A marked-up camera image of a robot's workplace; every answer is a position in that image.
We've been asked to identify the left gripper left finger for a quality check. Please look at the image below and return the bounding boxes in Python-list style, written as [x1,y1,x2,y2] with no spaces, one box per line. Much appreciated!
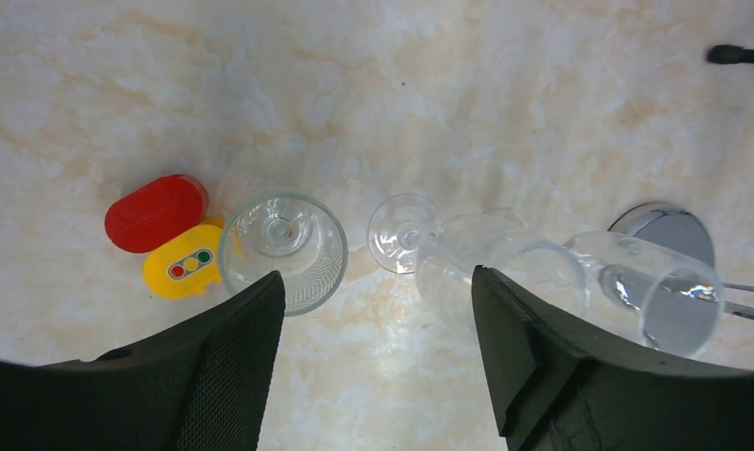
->
[0,272,286,450]

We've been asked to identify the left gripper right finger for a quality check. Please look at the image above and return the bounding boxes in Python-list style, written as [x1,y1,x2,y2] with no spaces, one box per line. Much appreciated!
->
[471,266,754,450]

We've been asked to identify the clear wine glass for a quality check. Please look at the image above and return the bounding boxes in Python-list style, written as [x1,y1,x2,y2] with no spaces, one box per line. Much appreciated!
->
[368,194,589,327]
[563,231,725,357]

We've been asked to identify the chrome wine glass rack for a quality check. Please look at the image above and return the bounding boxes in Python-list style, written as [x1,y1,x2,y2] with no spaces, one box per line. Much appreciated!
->
[607,202,754,321]

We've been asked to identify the red yellow toy block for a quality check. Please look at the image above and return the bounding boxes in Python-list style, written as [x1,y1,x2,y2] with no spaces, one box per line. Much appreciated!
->
[104,174,224,299]

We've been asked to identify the black music stand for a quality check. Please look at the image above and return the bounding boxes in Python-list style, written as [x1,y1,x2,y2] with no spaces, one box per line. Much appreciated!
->
[705,44,754,65]

